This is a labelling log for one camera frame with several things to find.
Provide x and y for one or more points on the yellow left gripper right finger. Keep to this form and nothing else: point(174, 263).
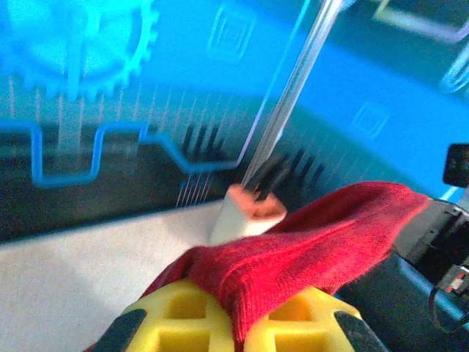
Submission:
point(304, 322)

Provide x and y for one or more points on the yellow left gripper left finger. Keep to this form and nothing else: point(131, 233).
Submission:
point(176, 322)

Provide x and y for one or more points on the red t-shirt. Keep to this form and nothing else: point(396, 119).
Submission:
point(300, 249)

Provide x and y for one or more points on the cream knife block orange top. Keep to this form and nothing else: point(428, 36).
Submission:
point(238, 216)

